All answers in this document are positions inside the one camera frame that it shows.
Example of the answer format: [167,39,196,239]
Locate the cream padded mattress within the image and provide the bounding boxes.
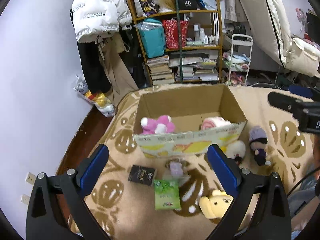
[232,0,320,78]

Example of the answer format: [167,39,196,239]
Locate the yellow bear plush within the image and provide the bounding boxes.
[199,189,234,224]

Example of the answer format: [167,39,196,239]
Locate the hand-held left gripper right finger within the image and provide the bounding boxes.
[207,144,292,240]

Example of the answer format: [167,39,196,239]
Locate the white plush toy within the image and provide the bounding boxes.
[225,140,247,166]

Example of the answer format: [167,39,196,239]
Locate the printed cardboard box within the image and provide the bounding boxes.
[133,84,248,158]

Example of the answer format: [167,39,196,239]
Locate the pile of magazines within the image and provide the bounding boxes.
[169,51,220,83]

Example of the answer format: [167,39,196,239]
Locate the black hanging clothing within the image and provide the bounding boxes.
[70,7,112,94]

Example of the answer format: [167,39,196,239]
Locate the purple pink printed packet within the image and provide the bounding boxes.
[126,0,160,18]

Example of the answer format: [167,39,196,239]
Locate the plastic bag of plush toys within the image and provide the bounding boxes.
[74,74,116,117]

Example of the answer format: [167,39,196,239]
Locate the black cable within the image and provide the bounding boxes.
[287,166,320,197]

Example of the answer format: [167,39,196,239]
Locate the person's grey clothing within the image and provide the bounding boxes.
[287,165,320,233]

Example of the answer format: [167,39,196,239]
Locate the teal bag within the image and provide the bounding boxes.
[139,19,167,58]

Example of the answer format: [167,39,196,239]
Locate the white puffer jacket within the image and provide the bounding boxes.
[72,0,133,43]

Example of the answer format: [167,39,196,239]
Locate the black printed box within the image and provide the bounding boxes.
[177,0,198,11]

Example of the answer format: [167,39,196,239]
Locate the pink white rolled plush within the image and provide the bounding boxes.
[201,117,232,131]

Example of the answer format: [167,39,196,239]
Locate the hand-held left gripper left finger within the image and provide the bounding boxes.
[26,144,110,240]

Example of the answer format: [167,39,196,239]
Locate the pink desk fan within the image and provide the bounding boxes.
[296,7,308,30]

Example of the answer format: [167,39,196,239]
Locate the small bagged purple doll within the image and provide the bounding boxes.
[165,159,192,183]

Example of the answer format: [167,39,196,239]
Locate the red patterned bag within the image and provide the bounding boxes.
[162,19,190,50]

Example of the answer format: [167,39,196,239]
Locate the pink plush toy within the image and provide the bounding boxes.
[140,115,176,135]

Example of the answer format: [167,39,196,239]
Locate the person's right forearm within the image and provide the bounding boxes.
[312,140,320,167]

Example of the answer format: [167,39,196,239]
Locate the dark hanging bag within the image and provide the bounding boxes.
[120,25,150,89]

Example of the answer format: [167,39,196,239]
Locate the green pole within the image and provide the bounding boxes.
[174,0,184,83]

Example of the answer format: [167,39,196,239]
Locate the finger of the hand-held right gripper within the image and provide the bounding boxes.
[267,91,311,114]
[287,85,315,100]

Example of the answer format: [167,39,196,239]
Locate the white trolley cart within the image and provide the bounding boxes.
[221,34,253,87]

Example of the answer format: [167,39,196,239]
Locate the small black box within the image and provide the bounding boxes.
[128,164,157,187]

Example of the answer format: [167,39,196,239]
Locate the beige brown patterned blanket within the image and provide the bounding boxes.
[67,84,320,240]

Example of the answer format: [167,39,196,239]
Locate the beige hanging pants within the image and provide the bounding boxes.
[99,34,139,105]

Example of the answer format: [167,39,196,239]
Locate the group of small bottles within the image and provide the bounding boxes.
[194,24,219,46]

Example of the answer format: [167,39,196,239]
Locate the wooden shelf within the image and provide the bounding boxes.
[125,0,223,87]

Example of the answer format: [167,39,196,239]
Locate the purple-haired plush doll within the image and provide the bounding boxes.
[249,127,269,167]

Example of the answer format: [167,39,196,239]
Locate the stack of books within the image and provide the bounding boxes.
[146,55,174,85]

